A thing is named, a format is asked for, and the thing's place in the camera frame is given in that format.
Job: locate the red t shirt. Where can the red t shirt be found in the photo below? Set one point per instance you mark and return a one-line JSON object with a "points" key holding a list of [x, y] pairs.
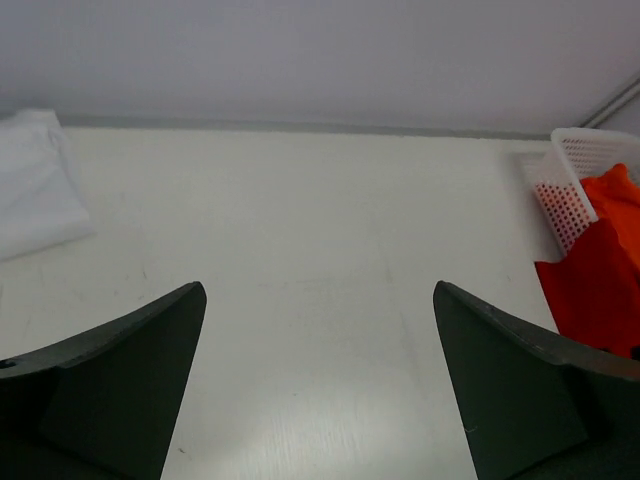
{"points": [[593, 292]]}

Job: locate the orange t shirt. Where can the orange t shirt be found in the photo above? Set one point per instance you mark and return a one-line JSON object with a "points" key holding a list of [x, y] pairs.
{"points": [[615, 197]]}

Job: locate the white t shirt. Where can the white t shirt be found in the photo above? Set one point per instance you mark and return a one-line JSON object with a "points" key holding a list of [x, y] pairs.
{"points": [[42, 204]]}

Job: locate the white plastic basket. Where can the white plastic basket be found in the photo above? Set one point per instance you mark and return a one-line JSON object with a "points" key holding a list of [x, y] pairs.
{"points": [[555, 179]]}

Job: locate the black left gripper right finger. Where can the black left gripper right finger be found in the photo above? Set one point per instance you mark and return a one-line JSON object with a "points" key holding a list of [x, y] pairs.
{"points": [[535, 404]]}

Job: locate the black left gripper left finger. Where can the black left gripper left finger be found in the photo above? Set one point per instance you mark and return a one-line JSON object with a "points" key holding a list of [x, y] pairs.
{"points": [[102, 404]]}

